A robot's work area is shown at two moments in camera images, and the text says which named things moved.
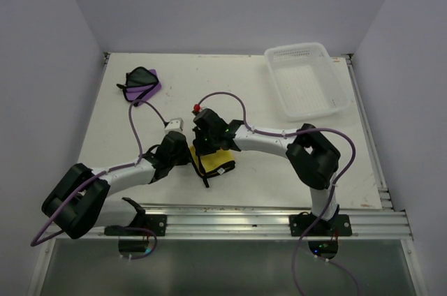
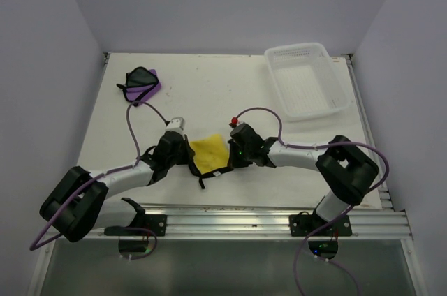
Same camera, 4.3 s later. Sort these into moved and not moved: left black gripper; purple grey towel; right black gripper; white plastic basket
Moved: right black gripper
Not moved: left black gripper; purple grey towel; white plastic basket
